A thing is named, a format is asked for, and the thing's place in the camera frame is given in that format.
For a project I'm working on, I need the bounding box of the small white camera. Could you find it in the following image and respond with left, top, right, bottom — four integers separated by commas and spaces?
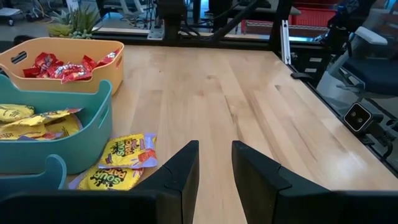
343, 101, 374, 134

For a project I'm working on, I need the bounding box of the silver metal bracket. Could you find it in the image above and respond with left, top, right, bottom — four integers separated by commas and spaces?
279, 19, 292, 65

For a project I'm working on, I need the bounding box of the teal green plastic bin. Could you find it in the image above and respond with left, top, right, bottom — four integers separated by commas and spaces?
0, 73, 113, 175

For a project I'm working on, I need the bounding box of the office chair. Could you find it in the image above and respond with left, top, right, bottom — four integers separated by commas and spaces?
317, 26, 398, 103

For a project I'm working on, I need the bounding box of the dark blue plastic bin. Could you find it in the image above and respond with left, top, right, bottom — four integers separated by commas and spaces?
0, 154, 68, 200

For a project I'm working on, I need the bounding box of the red plastic crate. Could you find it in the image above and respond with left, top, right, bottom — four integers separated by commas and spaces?
289, 1, 338, 27

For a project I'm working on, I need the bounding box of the orange plastic bin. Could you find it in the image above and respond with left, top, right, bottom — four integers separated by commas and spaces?
0, 36, 125, 96

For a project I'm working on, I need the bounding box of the white power strip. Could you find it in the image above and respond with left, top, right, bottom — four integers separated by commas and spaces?
146, 21, 165, 40

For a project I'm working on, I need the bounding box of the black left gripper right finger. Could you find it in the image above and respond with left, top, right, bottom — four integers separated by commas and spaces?
231, 140, 330, 224

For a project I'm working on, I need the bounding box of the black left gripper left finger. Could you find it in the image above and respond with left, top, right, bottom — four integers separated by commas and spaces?
130, 140, 200, 224

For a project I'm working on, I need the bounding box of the small potted succulent plant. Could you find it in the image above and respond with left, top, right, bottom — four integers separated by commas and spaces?
47, 4, 103, 40

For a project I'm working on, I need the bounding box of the white wheeled cart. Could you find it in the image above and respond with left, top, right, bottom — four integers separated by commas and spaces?
0, 6, 22, 27

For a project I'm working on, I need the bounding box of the red Skittles candy pack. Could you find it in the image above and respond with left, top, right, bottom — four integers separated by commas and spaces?
81, 54, 99, 72
51, 62, 94, 85
96, 48, 122, 68
23, 52, 60, 78

